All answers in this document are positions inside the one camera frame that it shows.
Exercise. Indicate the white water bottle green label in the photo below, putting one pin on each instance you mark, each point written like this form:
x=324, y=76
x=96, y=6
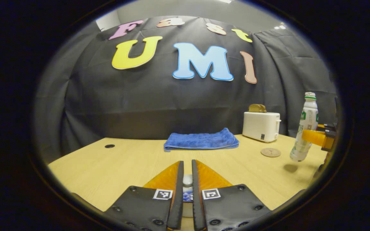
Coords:
x=307, y=118

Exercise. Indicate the small ceiling light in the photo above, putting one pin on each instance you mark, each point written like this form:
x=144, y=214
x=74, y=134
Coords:
x=280, y=27

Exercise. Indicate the blue folded towel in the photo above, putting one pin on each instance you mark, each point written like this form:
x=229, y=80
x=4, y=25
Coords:
x=201, y=141

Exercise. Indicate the round wooden coaster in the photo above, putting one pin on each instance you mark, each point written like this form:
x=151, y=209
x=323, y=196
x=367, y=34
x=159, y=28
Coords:
x=270, y=152

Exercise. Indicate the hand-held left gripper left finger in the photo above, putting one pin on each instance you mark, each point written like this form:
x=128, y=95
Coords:
x=177, y=205

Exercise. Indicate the white toaster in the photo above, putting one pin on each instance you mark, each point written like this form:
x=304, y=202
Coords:
x=260, y=126

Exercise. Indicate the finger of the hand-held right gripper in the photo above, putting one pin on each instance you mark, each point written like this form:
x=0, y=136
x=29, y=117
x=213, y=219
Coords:
x=329, y=126
x=329, y=139

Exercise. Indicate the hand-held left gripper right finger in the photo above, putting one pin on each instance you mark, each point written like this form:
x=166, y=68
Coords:
x=198, y=205

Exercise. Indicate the brown toast slices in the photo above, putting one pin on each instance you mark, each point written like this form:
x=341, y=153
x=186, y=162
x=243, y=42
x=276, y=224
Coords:
x=257, y=108

